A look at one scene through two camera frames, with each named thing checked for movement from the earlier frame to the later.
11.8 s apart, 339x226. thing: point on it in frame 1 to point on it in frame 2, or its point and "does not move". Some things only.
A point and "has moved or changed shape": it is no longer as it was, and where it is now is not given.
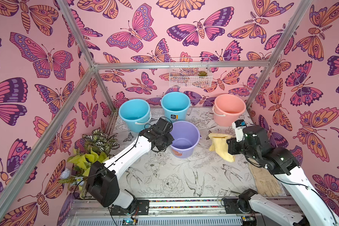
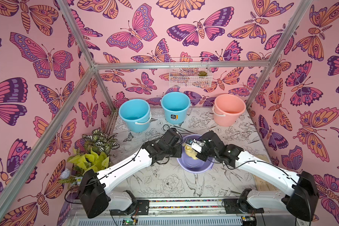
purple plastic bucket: [187, 137] has moved or changed shape
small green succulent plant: [202, 73] does not move
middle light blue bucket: [175, 105] does not move
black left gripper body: [166, 141] to [175, 152]
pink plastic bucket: [226, 108] does not move
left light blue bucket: [136, 113] does not move
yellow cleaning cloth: [219, 145] has moved or changed shape
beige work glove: [267, 184] does not move
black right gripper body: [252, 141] to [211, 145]
